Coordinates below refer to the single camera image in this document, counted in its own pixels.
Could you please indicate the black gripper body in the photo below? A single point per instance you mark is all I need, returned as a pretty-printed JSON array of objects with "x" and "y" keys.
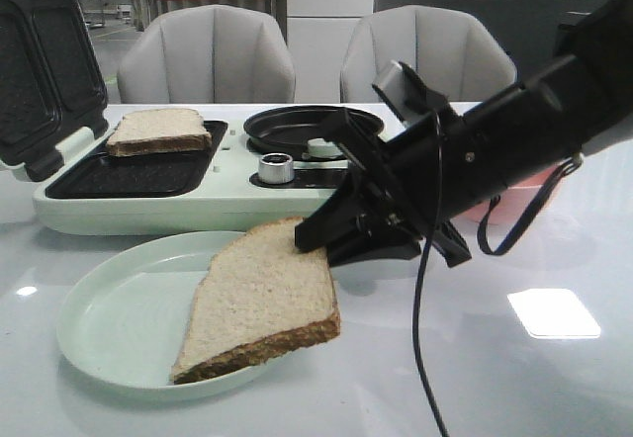
[{"x": 443, "y": 166}]

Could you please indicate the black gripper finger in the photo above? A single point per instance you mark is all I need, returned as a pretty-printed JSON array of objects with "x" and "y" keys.
[
  {"x": 358, "y": 248},
  {"x": 347, "y": 221}
]

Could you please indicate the pink bowl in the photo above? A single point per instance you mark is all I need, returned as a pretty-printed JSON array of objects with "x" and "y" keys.
[{"x": 513, "y": 201}]

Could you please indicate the bread slice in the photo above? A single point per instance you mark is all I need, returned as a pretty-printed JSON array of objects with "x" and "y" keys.
[
  {"x": 261, "y": 299},
  {"x": 159, "y": 131}
]

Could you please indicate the mint green sandwich maker lid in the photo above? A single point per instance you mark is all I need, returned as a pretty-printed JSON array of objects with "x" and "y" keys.
[{"x": 52, "y": 90}]

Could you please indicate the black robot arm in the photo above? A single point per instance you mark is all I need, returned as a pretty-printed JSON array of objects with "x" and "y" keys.
[{"x": 409, "y": 188}]

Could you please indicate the mint green breakfast maker base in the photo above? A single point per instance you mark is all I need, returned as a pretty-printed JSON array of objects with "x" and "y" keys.
[{"x": 216, "y": 189}]

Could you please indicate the left silver control knob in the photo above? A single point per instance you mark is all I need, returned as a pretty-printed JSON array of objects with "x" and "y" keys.
[{"x": 276, "y": 168}]

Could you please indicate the black round frying pan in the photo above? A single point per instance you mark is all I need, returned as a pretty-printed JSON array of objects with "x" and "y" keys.
[{"x": 289, "y": 130}]

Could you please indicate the right grey upholstered chair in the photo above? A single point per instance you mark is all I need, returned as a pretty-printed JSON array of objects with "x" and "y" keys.
[{"x": 451, "y": 51}]

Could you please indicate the grey upholstered chair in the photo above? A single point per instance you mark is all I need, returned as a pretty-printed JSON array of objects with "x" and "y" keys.
[
  {"x": 209, "y": 54},
  {"x": 451, "y": 51}
]

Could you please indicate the dark kitchen counter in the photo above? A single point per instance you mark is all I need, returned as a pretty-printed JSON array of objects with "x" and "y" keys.
[{"x": 535, "y": 32}]

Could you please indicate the white refrigerator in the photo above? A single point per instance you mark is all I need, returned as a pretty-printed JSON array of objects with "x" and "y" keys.
[{"x": 318, "y": 34}]

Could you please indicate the left grey upholstered chair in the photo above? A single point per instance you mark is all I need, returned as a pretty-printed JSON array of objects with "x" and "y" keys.
[{"x": 209, "y": 54}]

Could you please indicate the mint green round plate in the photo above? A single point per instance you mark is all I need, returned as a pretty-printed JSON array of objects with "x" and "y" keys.
[{"x": 123, "y": 323}]

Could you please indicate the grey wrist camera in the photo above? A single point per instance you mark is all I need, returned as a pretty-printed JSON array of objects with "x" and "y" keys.
[{"x": 406, "y": 95}]

